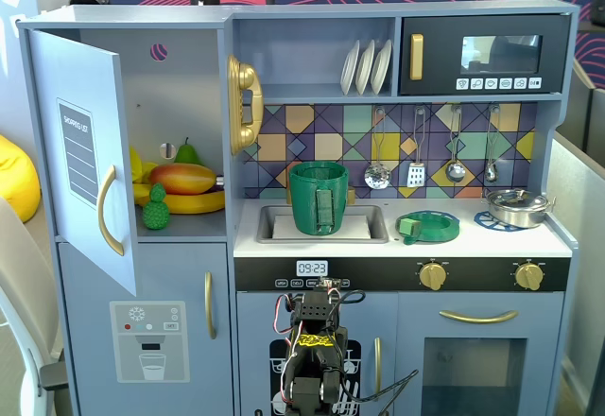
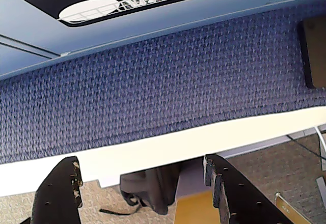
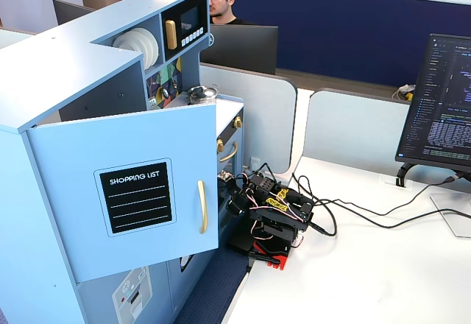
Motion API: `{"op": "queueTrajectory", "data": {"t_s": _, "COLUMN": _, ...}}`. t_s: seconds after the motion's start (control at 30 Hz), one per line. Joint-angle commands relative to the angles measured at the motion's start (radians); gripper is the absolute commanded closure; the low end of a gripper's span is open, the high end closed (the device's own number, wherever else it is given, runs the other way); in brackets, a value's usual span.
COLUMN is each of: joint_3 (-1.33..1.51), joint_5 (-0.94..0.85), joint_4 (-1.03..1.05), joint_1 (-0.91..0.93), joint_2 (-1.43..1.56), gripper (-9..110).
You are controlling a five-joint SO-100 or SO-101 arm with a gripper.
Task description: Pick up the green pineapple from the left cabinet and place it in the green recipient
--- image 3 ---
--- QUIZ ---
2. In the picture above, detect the yellow and white desk clutter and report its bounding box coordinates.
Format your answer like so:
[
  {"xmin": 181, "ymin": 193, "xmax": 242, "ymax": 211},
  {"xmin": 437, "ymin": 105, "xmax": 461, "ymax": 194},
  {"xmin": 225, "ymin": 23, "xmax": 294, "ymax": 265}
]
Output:
[{"xmin": 392, "ymin": 83, "xmax": 416, "ymax": 102}]

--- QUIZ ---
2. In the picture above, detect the golden microwave handle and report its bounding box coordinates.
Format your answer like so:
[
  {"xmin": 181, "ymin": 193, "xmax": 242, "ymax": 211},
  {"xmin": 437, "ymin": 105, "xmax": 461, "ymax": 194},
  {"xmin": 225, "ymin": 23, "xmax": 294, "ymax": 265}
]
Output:
[{"xmin": 164, "ymin": 20, "xmax": 178, "ymax": 50}]

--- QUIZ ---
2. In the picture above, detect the golden cabinet door handle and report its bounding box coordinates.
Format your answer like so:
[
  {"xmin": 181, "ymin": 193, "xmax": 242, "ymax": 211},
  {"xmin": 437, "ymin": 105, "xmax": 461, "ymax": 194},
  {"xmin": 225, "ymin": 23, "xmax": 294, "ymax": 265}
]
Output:
[{"xmin": 197, "ymin": 180, "xmax": 209, "ymax": 235}]

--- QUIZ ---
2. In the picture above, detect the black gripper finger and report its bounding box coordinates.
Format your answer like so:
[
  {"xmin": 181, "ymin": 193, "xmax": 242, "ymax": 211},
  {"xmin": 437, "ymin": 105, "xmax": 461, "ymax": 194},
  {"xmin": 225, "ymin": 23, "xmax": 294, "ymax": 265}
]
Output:
[{"xmin": 227, "ymin": 201, "xmax": 244, "ymax": 219}]

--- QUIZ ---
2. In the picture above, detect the monitor showing code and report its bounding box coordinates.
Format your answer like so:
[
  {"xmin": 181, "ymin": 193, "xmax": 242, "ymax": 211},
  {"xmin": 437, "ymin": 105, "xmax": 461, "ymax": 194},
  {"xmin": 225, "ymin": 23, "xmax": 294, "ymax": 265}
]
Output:
[{"xmin": 395, "ymin": 33, "xmax": 471, "ymax": 173}]

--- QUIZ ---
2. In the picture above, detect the metal toy pot with lid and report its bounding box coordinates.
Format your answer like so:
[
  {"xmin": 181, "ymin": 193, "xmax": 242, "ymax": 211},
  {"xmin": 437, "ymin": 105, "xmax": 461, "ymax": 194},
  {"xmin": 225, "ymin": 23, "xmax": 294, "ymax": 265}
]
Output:
[{"xmin": 187, "ymin": 84, "xmax": 221, "ymax": 105}]

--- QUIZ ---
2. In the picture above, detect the white toy plate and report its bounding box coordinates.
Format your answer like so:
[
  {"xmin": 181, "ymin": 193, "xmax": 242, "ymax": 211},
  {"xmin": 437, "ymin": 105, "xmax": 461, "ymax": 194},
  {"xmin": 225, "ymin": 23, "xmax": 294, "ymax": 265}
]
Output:
[
  {"xmin": 128, "ymin": 28, "xmax": 155, "ymax": 70},
  {"xmin": 112, "ymin": 31, "xmax": 148, "ymax": 68},
  {"xmin": 134, "ymin": 27, "xmax": 160, "ymax": 71}
]

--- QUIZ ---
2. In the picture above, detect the grey rounded desk divider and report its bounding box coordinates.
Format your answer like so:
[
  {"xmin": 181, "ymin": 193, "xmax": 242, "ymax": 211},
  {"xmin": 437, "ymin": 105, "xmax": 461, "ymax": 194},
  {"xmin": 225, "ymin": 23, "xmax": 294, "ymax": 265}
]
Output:
[{"xmin": 199, "ymin": 62, "xmax": 298, "ymax": 175}]

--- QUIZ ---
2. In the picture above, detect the blue shopping list cabinet door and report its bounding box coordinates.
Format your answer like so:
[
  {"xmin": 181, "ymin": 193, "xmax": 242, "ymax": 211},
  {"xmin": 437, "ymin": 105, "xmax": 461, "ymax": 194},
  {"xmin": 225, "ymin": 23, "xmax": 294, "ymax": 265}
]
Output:
[{"xmin": 25, "ymin": 102, "xmax": 221, "ymax": 284}]

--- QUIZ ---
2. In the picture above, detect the grey desk divider dark trim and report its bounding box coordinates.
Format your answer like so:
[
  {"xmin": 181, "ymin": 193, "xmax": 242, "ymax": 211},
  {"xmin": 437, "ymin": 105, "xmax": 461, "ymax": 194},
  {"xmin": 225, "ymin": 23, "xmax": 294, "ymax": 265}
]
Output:
[{"xmin": 304, "ymin": 87, "xmax": 416, "ymax": 172}]

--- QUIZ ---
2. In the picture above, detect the golden oven handle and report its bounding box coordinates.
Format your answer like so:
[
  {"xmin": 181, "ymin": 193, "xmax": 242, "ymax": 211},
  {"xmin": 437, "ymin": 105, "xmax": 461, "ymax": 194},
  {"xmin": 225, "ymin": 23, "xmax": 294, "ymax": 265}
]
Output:
[{"xmin": 219, "ymin": 141, "xmax": 238, "ymax": 163}]

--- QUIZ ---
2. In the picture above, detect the blue toy kitchen cabinet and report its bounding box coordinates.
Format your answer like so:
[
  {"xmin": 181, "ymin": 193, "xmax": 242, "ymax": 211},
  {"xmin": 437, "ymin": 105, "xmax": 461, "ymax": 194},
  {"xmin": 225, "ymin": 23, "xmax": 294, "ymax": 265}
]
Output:
[{"xmin": 0, "ymin": 0, "xmax": 246, "ymax": 324}]

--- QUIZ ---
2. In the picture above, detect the black usb cable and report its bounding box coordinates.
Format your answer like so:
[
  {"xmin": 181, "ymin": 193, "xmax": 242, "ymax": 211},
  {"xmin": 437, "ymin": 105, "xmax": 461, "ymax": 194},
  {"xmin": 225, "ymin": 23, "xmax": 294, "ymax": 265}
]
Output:
[{"xmin": 292, "ymin": 171, "xmax": 464, "ymax": 217}]

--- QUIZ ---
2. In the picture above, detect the silver monitor stand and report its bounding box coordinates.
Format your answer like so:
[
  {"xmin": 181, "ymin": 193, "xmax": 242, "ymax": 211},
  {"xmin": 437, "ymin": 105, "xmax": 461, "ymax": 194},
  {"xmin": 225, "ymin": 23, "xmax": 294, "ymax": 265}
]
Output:
[{"xmin": 429, "ymin": 171, "xmax": 471, "ymax": 239}]

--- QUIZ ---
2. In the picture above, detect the black toy microwave door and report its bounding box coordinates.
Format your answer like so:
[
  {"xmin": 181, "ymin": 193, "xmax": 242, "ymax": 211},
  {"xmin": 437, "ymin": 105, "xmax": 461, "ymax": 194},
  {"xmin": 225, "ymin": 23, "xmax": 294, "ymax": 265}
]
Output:
[{"xmin": 160, "ymin": 0, "xmax": 210, "ymax": 62}]

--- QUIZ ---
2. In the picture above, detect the black monitor back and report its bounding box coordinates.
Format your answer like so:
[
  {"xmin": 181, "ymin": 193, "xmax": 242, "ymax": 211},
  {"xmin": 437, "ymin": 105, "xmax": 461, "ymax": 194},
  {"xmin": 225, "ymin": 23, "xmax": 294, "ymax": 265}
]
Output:
[{"xmin": 200, "ymin": 24, "xmax": 279, "ymax": 76}]

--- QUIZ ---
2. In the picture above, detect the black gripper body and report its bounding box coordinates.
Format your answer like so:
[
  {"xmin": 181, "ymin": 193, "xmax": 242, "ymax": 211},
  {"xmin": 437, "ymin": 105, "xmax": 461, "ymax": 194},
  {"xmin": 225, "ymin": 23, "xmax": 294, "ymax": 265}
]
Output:
[{"xmin": 227, "ymin": 183, "xmax": 248, "ymax": 210}]

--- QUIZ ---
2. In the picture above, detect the black cable guide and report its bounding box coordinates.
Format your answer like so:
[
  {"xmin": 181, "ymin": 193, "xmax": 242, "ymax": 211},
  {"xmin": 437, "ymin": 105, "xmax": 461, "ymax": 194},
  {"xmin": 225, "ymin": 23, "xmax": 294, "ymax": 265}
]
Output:
[{"xmin": 396, "ymin": 162, "xmax": 417, "ymax": 187}]

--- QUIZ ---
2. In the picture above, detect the dark monitor with thin frame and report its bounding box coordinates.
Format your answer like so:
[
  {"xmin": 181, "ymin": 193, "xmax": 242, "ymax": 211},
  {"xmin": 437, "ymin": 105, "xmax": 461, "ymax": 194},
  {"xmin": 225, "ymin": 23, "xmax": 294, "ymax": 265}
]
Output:
[{"xmin": 52, "ymin": 0, "xmax": 97, "ymax": 26}]

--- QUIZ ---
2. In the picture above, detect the black flat box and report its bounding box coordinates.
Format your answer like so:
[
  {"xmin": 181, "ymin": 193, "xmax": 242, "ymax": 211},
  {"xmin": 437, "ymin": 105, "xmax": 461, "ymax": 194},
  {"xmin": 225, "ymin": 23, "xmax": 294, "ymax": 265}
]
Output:
[{"xmin": 225, "ymin": 226, "xmax": 258, "ymax": 256}]

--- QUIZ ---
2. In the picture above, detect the red table clamp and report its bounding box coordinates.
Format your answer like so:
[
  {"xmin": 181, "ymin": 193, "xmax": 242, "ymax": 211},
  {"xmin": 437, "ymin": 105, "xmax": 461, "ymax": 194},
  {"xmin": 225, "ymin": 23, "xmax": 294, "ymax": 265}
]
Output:
[{"xmin": 248, "ymin": 244, "xmax": 291, "ymax": 272}]

